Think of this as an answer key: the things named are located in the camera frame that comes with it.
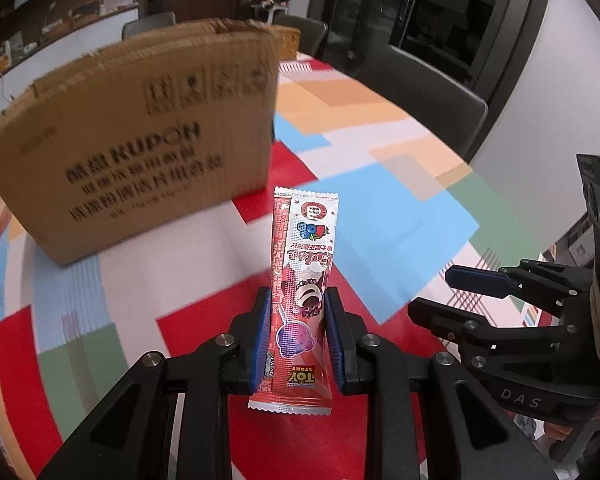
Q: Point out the colourful patchwork tablecloth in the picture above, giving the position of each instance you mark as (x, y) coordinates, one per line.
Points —
(380, 200)

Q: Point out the red stick snack packet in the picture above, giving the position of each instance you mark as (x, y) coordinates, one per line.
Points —
(300, 280)

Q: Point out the brown cardboard box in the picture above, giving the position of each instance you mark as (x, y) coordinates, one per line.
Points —
(140, 150)

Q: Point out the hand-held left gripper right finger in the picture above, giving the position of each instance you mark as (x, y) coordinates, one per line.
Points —
(333, 342)

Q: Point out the white plastic basket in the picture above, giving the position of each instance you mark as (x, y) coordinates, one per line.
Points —
(287, 42)

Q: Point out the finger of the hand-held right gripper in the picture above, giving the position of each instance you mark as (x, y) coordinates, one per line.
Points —
(475, 280)
(440, 320)

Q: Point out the dark glass door cabinet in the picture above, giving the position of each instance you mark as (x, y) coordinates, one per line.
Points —
(430, 15)

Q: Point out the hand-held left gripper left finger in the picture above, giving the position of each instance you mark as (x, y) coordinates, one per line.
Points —
(262, 342)

